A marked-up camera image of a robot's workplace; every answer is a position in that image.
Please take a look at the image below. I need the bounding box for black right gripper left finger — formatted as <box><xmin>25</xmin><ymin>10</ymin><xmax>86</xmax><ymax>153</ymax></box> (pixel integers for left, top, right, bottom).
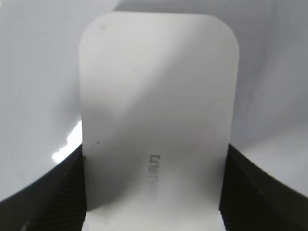
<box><xmin>0</xmin><ymin>146</ymin><xmax>87</xmax><ymax>231</ymax></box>

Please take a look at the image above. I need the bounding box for white board eraser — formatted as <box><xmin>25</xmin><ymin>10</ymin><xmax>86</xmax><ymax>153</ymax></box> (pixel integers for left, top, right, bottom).
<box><xmin>79</xmin><ymin>11</ymin><xmax>239</xmax><ymax>231</ymax></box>

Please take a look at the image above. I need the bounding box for white board with grey frame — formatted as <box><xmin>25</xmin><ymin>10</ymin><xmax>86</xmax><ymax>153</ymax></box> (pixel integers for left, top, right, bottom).
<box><xmin>0</xmin><ymin>0</ymin><xmax>308</xmax><ymax>200</ymax></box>

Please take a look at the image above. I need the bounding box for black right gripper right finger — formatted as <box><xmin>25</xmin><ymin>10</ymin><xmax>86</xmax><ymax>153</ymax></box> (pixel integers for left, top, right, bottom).
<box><xmin>219</xmin><ymin>145</ymin><xmax>308</xmax><ymax>231</ymax></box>

